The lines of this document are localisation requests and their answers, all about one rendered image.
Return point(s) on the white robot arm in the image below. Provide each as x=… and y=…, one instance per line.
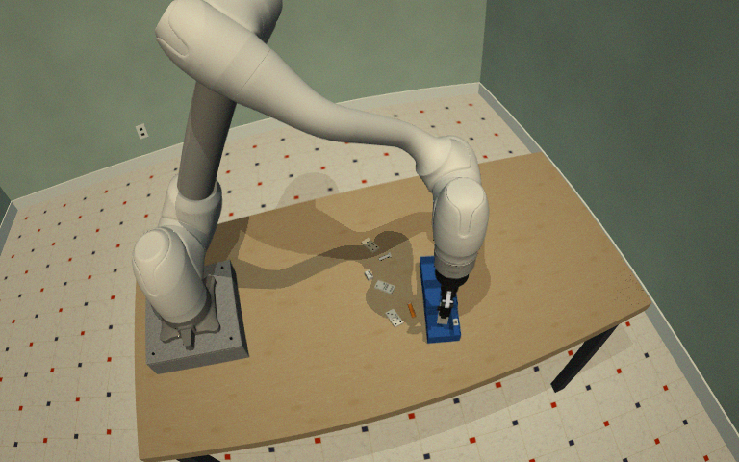
x=216, y=42

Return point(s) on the blue rack of labelled bins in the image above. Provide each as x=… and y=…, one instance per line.
x=447, y=332

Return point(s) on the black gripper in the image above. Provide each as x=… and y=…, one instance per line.
x=447, y=293

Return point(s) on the white domino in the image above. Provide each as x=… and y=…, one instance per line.
x=384, y=287
x=394, y=318

